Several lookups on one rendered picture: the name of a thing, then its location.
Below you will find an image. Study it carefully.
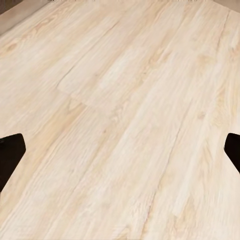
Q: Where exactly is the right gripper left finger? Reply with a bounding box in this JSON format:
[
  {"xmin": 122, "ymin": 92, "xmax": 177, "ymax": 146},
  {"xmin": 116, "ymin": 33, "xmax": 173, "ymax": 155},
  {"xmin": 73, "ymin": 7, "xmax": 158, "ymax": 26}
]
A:
[{"xmin": 0, "ymin": 133, "xmax": 26, "ymax": 193}]

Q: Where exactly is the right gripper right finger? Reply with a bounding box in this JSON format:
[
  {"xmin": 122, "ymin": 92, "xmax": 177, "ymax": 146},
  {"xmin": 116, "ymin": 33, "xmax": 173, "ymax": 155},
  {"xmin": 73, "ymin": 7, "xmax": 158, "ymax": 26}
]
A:
[{"xmin": 224, "ymin": 133, "xmax": 240, "ymax": 173}]

